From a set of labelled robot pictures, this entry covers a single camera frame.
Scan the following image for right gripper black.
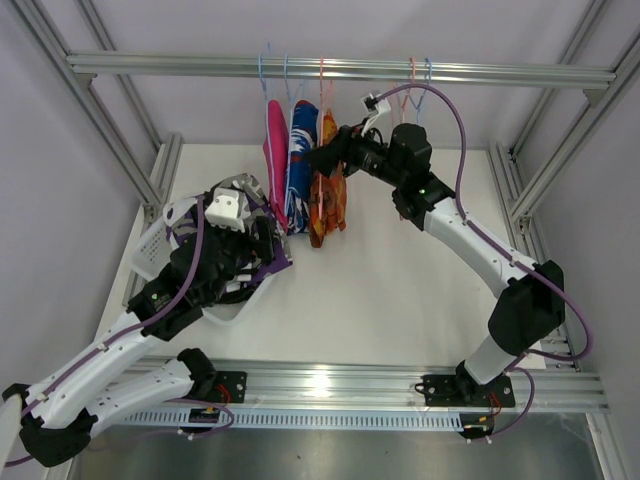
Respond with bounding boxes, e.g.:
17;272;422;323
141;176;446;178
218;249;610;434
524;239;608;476
302;117;406;188

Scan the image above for purple grey patterned trousers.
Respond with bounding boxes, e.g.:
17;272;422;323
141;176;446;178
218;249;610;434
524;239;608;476
160;173;292;308

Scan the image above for orange patterned trousers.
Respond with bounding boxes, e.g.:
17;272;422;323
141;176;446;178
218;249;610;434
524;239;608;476
308;112;349;250

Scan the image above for pink hanger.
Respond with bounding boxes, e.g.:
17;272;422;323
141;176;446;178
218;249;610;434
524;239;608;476
318;56;330;219
396;57;418;124

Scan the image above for blue hanger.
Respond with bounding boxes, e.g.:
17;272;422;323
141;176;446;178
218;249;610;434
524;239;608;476
405;57;433;124
283;54;306;213

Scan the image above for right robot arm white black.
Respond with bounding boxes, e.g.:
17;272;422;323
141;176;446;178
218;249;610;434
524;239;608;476
304;123;566;405

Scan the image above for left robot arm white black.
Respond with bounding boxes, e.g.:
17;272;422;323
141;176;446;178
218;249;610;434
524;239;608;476
3;216;282;467

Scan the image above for blue white patterned trousers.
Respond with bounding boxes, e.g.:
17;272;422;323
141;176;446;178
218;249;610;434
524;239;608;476
285;100;319;235

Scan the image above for pink trousers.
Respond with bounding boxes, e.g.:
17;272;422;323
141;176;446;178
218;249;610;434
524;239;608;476
263;100;289;232

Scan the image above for white plastic basket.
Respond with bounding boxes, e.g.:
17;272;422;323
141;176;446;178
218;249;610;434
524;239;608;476
129;219;275;326

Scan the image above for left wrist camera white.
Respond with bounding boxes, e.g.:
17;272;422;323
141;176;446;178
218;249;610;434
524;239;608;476
205;187;249;233

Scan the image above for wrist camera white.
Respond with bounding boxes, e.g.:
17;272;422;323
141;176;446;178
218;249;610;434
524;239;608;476
205;187;249;233
361;91;391;135

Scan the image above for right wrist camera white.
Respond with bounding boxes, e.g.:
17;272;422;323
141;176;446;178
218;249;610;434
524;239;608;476
361;91;391;135

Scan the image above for left aluminium frame post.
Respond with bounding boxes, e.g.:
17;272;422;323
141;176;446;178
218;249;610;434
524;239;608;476
6;1;184;224

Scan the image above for aluminium frame post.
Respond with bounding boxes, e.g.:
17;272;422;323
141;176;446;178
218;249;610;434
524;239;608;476
6;1;184;224
509;1;639;377

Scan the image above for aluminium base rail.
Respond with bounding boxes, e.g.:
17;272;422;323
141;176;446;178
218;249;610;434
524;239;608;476
212;359;609;413

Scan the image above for slotted cable duct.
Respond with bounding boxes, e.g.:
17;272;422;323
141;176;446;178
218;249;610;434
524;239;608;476
122;406;463;432

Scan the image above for aluminium hanging rail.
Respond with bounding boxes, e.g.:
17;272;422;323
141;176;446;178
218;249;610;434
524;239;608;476
66;51;617;91

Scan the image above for right aluminium frame post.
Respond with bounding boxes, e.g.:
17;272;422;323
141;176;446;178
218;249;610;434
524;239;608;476
509;1;639;377

